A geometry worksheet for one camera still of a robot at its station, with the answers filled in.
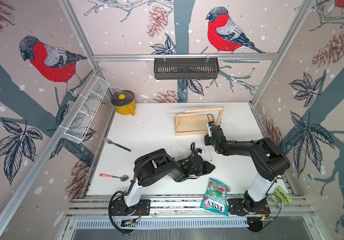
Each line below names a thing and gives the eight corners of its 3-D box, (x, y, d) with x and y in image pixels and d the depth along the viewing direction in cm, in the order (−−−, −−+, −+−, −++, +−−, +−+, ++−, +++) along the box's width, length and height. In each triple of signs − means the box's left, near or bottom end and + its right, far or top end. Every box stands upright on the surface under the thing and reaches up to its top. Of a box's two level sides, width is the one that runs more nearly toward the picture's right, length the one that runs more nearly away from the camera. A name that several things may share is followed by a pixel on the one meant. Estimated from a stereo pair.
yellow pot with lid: (112, 116, 115) (106, 104, 105) (118, 102, 125) (112, 90, 115) (134, 116, 115) (130, 104, 105) (138, 101, 125) (134, 89, 115)
